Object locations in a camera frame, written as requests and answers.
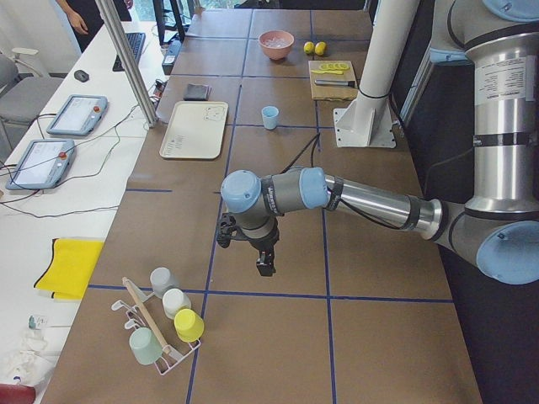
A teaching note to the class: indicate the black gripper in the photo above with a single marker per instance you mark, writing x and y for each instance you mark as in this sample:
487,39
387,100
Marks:
263,241

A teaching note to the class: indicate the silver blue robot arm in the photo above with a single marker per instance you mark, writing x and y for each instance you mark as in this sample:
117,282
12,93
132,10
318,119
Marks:
496,230

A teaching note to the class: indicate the yellow cup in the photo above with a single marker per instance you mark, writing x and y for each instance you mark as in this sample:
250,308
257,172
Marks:
188,325

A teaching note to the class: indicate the white cup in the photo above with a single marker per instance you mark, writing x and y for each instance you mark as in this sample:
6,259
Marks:
175,300

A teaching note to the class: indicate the grey cup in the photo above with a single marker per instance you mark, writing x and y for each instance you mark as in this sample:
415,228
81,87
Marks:
162,280

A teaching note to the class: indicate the mint green cup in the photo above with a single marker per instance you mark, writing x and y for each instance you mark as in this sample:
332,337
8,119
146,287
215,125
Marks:
145,346

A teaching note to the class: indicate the light blue plastic cup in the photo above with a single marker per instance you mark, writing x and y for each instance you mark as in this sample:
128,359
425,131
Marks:
270,116

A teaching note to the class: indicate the pink bowl of ice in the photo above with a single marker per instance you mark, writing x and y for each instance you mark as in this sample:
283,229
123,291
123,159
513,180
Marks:
276,44

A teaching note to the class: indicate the cream bear tray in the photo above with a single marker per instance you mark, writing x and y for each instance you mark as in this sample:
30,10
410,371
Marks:
195,130

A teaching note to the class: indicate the wooden cutting board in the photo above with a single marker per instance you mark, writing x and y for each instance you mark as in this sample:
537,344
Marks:
332,93

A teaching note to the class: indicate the grey folded cloth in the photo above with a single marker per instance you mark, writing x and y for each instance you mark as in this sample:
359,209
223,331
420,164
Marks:
197,92

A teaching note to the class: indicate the black silver muddler stick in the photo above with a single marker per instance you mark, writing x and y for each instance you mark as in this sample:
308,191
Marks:
335,83

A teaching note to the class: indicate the yellow cloth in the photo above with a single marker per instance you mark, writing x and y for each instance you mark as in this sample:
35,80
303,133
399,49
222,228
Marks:
70,269

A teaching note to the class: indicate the yellow plastic knife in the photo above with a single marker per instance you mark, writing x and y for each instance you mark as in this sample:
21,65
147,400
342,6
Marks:
327,72

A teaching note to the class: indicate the yellow lemon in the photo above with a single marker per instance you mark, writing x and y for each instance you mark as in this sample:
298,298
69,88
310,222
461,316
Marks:
320,48
309,48

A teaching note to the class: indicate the teach pendant far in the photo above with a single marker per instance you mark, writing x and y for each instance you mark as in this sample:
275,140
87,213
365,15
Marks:
79,115

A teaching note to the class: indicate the teach pendant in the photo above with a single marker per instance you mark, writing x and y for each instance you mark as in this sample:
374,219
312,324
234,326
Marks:
79,115
43,165

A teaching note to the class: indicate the teach pendant near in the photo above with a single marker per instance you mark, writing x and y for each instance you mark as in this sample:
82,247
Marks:
43,165

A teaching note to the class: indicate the black computer mouse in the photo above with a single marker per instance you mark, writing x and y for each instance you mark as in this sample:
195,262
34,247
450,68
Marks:
81,76

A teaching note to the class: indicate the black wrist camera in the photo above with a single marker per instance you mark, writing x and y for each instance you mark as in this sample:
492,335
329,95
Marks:
228,230

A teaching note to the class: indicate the wooden rack handle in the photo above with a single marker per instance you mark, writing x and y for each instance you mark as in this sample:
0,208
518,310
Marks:
139,298

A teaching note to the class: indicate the white wire cup rack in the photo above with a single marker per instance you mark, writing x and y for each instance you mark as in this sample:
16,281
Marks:
181,351

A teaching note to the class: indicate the white pedestal column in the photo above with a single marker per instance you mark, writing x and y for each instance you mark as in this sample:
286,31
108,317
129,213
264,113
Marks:
367,121

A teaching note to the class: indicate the aluminium frame post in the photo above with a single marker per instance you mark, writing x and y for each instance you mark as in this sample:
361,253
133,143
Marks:
114,26

